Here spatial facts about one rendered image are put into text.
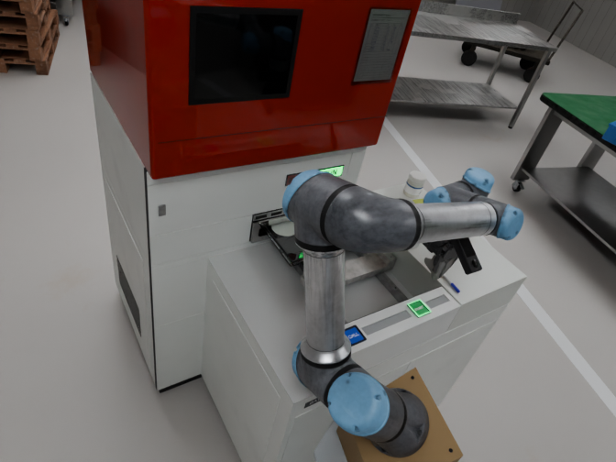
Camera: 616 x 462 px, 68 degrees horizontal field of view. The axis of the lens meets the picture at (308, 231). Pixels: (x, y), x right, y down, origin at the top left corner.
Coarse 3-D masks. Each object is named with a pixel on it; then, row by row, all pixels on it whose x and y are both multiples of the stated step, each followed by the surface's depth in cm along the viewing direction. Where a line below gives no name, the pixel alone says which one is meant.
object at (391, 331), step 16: (400, 304) 145; (432, 304) 148; (448, 304) 149; (368, 320) 137; (384, 320) 139; (400, 320) 140; (416, 320) 141; (432, 320) 143; (448, 320) 152; (368, 336) 133; (384, 336) 134; (400, 336) 138; (416, 336) 145; (432, 336) 153; (352, 352) 127; (368, 352) 133; (384, 352) 139; (400, 352) 147
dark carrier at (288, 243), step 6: (270, 228) 171; (276, 234) 169; (276, 240) 167; (282, 240) 167; (288, 240) 168; (294, 240) 169; (282, 246) 165; (288, 246) 166; (294, 246) 166; (288, 252) 163; (294, 252) 164; (300, 252) 164; (294, 258) 161; (300, 258) 161
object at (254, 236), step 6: (276, 216) 170; (282, 216) 171; (252, 222) 166; (258, 222) 166; (264, 222) 167; (270, 222) 169; (276, 222) 171; (252, 228) 167; (258, 228) 168; (252, 234) 168; (258, 234) 172; (264, 234) 172; (252, 240) 170; (258, 240) 172
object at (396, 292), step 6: (354, 252) 182; (378, 276) 172; (384, 276) 170; (384, 282) 170; (390, 282) 168; (390, 288) 167; (396, 288) 166; (396, 294) 165; (402, 294) 164; (402, 300) 163
